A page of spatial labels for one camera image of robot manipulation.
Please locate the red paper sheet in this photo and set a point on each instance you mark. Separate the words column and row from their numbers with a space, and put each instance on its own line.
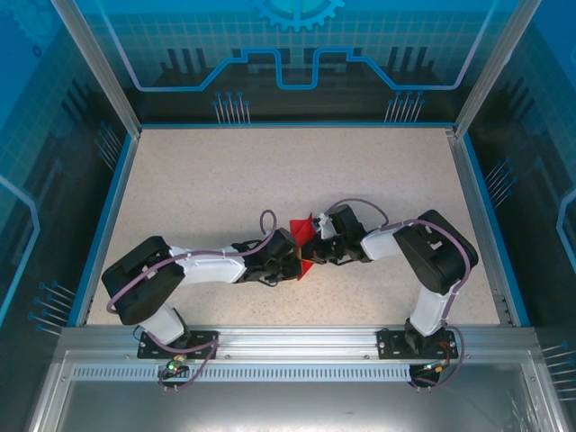
column 302, row 225

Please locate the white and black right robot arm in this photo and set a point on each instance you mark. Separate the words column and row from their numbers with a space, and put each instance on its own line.
column 378, row 247

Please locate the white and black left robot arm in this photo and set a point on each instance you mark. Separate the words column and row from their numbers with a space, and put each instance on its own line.
column 211, row 270

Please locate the grey sheet metal shelf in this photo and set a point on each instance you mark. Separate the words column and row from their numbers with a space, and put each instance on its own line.
column 288, row 405

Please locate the aluminium mounting rail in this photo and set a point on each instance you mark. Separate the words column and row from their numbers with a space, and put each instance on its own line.
column 297, row 342

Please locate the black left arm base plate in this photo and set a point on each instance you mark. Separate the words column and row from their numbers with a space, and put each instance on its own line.
column 200, row 335

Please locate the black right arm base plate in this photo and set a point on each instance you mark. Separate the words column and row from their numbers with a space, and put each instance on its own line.
column 389, row 344

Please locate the aluminium side rail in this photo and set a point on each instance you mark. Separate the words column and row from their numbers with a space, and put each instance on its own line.
column 474, row 202

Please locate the aluminium frame post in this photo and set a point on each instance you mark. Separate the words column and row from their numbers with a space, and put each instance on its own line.
column 100, row 67
column 495, row 67

